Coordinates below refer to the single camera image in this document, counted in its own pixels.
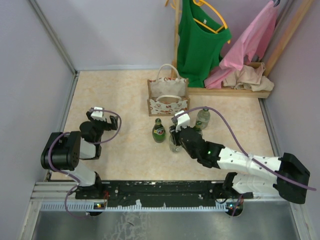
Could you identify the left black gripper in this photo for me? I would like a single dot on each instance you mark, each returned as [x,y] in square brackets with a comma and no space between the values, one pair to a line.
[113,119]

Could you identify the beige crumpled cloth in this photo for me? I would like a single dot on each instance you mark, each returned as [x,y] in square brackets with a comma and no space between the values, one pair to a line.
[249,78]

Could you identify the pink shirt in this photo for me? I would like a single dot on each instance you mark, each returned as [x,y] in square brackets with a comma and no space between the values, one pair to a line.
[252,42]

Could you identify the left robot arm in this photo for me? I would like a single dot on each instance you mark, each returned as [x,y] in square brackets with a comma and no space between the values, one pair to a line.
[64,151]

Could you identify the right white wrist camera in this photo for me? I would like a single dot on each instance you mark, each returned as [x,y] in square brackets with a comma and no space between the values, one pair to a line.
[181,120]

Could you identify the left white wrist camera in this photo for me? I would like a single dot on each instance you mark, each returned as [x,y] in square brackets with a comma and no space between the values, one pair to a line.
[97,113]

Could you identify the white cable duct strip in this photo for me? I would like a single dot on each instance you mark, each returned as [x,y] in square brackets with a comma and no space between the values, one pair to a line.
[98,207]

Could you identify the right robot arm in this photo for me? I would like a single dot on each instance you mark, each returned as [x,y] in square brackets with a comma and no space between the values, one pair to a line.
[283,175]

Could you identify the yellow clothes hanger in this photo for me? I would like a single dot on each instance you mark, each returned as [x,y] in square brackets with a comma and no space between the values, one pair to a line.
[213,21]

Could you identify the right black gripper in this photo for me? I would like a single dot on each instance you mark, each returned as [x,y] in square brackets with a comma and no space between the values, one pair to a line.
[175,135]

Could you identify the patterned canvas tote bag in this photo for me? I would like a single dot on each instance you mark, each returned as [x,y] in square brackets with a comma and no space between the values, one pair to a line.
[166,95]

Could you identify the dark green red-label bottle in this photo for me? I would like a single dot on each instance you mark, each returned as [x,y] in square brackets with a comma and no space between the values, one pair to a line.
[198,127]

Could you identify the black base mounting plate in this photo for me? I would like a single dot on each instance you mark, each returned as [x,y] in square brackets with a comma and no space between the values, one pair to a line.
[176,193]

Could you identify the clear glass bottle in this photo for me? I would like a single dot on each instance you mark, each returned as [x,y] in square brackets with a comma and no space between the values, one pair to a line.
[203,116]

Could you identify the wooden clothes rack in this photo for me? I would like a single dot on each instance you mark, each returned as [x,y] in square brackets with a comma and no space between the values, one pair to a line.
[295,16]

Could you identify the green tank top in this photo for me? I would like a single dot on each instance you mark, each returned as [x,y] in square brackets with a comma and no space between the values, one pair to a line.
[199,50]

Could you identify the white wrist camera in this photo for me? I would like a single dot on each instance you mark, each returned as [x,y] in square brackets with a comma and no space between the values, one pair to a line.
[181,120]
[97,113]

